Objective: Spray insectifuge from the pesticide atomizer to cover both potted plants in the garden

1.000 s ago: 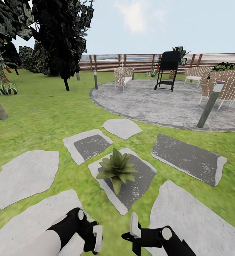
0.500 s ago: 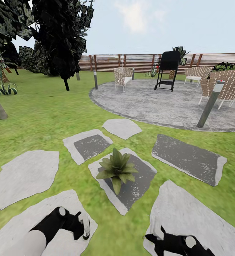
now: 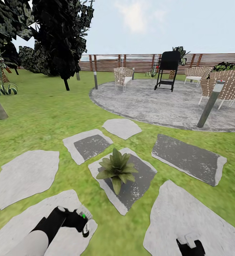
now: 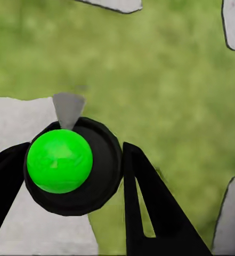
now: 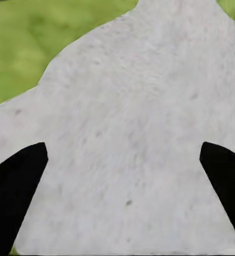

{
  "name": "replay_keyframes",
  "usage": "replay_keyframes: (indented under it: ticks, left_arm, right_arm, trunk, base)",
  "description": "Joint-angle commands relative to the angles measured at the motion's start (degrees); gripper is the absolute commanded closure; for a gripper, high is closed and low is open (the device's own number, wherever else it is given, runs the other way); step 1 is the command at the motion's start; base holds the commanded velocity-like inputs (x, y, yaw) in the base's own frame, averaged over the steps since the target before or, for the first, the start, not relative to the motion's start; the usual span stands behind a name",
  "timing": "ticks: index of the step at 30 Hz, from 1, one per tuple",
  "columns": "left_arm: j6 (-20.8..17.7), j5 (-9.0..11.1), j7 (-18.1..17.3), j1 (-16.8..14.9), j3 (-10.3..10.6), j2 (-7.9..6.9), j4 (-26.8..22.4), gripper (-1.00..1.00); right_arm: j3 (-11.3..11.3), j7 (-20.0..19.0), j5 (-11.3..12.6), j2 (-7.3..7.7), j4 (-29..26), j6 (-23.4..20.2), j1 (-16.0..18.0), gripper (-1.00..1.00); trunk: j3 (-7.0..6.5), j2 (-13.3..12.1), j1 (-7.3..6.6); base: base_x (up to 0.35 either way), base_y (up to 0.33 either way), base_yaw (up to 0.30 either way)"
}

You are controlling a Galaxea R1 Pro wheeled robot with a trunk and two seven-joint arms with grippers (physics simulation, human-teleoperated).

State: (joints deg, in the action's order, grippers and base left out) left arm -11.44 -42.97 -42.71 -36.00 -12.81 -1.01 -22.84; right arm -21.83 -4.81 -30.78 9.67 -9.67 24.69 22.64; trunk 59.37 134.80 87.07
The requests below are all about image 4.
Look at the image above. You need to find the insectifuge atomizer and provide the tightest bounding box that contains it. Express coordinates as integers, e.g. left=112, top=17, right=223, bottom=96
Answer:
left=23, top=92, right=124, bottom=217

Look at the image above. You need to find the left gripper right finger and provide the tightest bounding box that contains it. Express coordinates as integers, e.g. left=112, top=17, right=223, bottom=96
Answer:
left=122, top=142, right=213, bottom=256

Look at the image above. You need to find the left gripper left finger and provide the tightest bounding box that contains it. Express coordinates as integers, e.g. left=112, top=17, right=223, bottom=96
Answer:
left=0, top=142, right=31, bottom=227

